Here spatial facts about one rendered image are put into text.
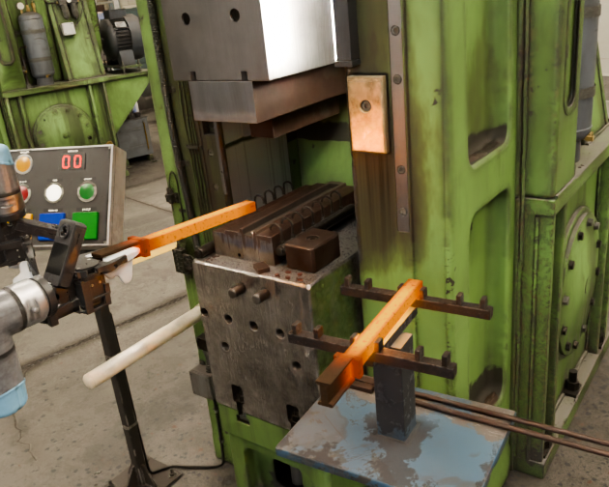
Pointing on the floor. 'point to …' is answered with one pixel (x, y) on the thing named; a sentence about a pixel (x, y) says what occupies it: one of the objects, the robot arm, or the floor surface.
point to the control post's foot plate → (147, 475)
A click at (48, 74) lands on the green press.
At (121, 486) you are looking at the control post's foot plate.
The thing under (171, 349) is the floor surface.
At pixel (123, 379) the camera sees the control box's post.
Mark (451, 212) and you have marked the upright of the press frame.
